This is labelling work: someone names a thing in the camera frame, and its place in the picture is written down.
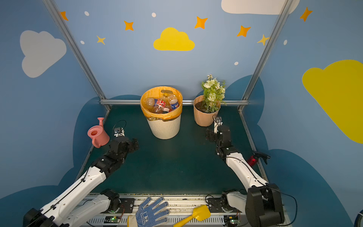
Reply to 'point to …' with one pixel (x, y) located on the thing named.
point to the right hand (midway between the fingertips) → (216, 125)
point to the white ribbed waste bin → (166, 130)
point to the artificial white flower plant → (213, 94)
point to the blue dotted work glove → (147, 216)
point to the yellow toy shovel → (200, 213)
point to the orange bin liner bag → (156, 92)
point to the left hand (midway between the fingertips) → (131, 140)
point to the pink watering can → (99, 135)
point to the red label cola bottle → (166, 110)
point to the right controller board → (232, 219)
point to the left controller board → (112, 219)
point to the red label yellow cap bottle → (159, 103)
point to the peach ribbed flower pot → (201, 117)
